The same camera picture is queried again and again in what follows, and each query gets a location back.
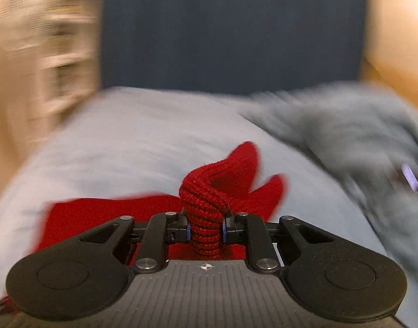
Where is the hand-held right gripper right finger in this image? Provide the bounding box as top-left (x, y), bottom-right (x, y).
top-left (222, 212), bottom-right (346, 274)

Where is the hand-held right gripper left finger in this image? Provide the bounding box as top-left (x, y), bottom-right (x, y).
top-left (68, 212), bottom-right (193, 274)

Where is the red knit sweater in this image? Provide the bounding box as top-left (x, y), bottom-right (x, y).
top-left (0, 141), bottom-right (288, 315)

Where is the light blue bed sheet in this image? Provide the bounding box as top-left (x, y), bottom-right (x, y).
top-left (0, 86), bottom-right (418, 298)

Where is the grey garment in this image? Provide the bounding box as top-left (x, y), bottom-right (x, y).
top-left (240, 83), bottom-right (418, 294)

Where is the dark blue headboard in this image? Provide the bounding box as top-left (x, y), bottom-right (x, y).
top-left (99, 0), bottom-right (369, 97)

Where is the white shelf unit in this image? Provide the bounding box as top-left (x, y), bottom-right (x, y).
top-left (0, 0), bottom-right (106, 144)

